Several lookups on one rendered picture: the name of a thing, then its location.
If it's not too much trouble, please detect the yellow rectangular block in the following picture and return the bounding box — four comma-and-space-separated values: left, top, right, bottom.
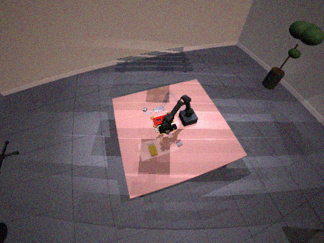
148, 145, 158, 156

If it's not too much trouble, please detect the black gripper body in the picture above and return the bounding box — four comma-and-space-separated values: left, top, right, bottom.
159, 124, 178, 134

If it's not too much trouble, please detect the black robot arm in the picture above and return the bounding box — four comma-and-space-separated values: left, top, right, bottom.
159, 94, 194, 131

